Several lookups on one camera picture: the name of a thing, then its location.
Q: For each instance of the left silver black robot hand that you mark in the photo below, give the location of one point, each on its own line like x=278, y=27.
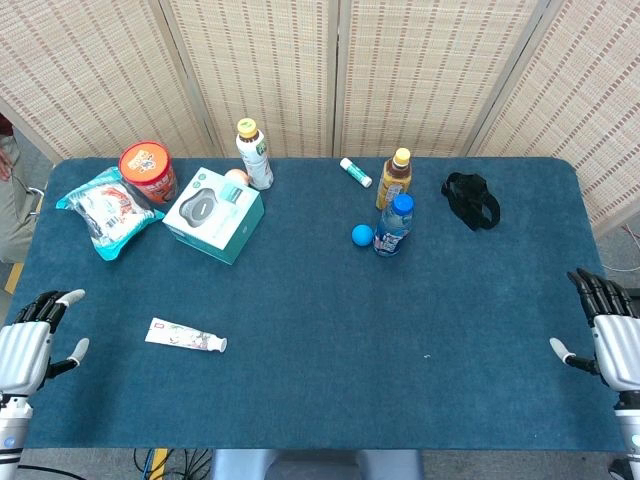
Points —
x=22, y=350

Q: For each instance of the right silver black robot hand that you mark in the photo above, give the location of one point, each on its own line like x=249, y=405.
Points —
x=617, y=345

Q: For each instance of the white printed toothpaste tube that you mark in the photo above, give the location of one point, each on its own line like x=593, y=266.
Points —
x=180, y=336

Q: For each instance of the blue capped water bottle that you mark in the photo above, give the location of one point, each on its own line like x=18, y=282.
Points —
x=395, y=227

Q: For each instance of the amber tea bottle yellow cap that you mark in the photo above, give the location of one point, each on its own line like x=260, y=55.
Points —
x=392, y=182

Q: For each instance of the white bottle yellow cap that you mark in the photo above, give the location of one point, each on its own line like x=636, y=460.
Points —
x=256, y=160

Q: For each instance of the seated person beige trousers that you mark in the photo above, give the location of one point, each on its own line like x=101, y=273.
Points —
x=12, y=210

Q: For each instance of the teal snack bag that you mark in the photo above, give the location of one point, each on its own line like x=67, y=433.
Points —
x=107, y=212

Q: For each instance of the red instant noodle cup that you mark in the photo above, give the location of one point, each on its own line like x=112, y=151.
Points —
x=147, y=167

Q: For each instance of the teal white product box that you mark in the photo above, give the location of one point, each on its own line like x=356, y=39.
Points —
x=215, y=215

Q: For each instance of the woven folding screen panel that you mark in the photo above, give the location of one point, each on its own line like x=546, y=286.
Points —
x=425, y=75
x=585, y=100
x=90, y=75
x=260, y=60

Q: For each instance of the pink peach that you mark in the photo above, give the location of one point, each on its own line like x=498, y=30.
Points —
x=237, y=176

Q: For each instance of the blue ball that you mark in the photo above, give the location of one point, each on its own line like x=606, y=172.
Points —
x=362, y=235

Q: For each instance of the blue felt table cover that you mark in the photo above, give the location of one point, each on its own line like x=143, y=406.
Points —
x=320, y=325

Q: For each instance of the white green glue stick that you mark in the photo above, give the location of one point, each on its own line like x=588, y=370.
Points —
x=356, y=172

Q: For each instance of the grey blue stool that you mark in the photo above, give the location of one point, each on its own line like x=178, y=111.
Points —
x=320, y=465

